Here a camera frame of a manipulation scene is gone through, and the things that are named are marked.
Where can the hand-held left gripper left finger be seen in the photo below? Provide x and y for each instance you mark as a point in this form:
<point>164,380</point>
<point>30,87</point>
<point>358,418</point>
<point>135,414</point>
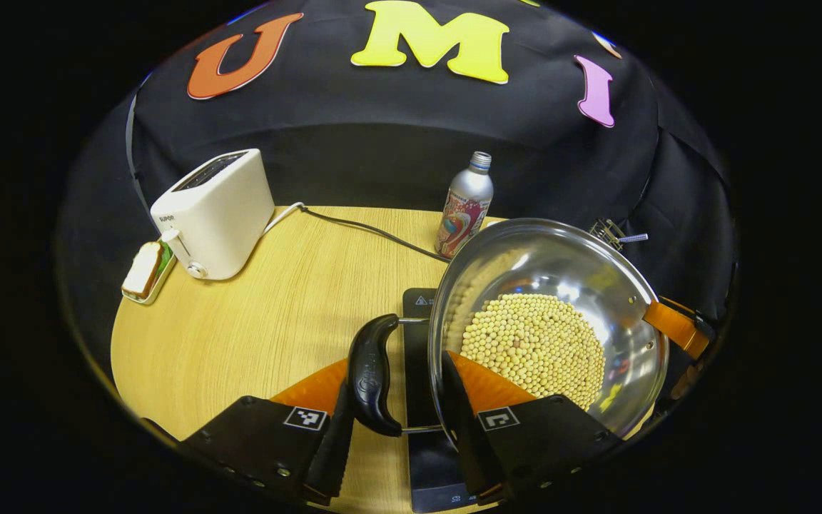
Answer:
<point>332,457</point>

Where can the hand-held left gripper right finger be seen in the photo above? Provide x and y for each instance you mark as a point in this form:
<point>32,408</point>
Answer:
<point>472,442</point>

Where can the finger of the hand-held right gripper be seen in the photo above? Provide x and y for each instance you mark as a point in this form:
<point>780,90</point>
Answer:
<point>671,325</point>

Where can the black induction cooktop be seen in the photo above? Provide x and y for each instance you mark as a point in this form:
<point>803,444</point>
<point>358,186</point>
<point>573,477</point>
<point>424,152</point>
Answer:
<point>425,457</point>

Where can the pile of soybeans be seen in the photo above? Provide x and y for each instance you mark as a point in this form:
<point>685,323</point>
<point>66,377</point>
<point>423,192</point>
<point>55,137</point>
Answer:
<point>532,343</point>

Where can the patterned metal drink bottle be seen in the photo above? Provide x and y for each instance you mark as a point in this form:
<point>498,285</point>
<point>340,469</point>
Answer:
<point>464,207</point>

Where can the pale green rectangular plate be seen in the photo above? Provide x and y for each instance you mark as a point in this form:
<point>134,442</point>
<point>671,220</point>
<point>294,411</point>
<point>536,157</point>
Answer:
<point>165,268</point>

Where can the white toaster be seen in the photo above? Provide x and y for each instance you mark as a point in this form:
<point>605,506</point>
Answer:
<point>222,214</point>

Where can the toast sandwich with lettuce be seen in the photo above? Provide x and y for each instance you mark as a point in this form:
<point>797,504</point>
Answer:
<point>142,270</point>

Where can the black backdrop cloth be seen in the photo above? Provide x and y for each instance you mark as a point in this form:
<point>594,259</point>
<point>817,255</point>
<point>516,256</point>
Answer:
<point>354,157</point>

